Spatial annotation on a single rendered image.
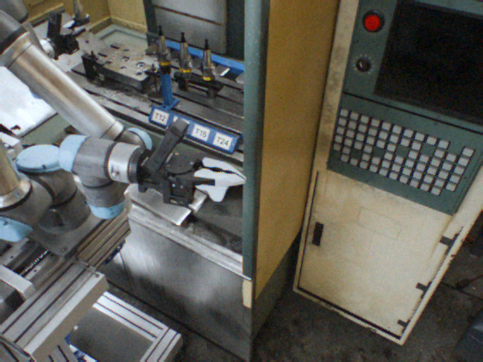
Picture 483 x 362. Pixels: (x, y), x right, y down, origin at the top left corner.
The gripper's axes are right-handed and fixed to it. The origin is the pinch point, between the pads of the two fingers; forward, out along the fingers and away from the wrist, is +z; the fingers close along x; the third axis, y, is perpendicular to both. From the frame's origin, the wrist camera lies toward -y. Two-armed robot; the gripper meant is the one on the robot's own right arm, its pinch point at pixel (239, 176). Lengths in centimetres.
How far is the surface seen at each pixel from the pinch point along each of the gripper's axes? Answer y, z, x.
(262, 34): -16.7, -2.9, -26.9
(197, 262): 81, -26, -47
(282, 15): -18.1, -0.6, -35.5
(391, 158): 31, 34, -65
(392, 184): 42, 37, -66
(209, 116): 54, -42, -110
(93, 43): 60, -146, -187
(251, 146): 13.2, -4.6, -30.7
